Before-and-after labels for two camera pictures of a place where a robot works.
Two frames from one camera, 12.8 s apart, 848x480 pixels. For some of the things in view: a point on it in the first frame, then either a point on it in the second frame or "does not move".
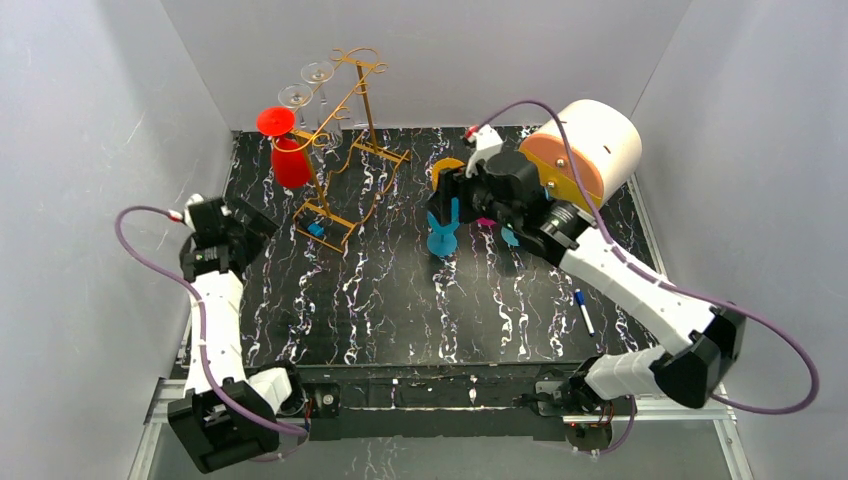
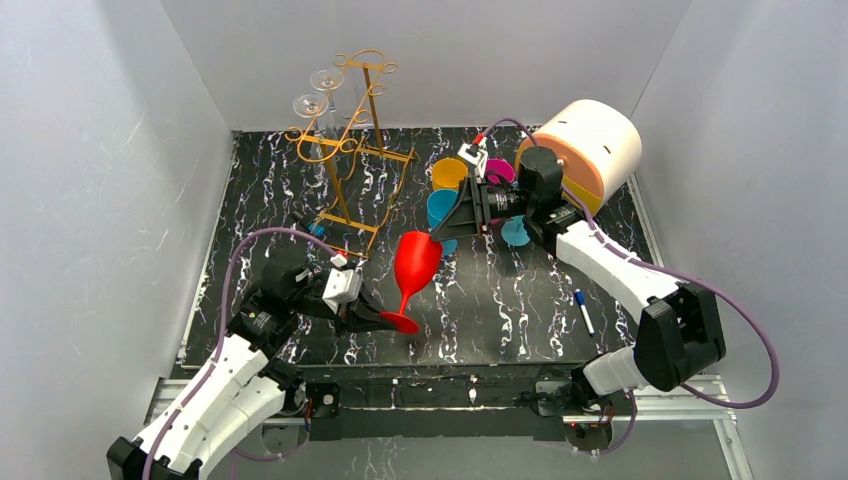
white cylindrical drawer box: (607, 147) does not move
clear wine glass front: (296, 96) → (312, 105)
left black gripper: (240, 221) → (357, 312)
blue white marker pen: (581, 302) does not move
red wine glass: (290, 170) → (416, 259)
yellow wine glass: (444, 163) does not move
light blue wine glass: (509, 237) does not move
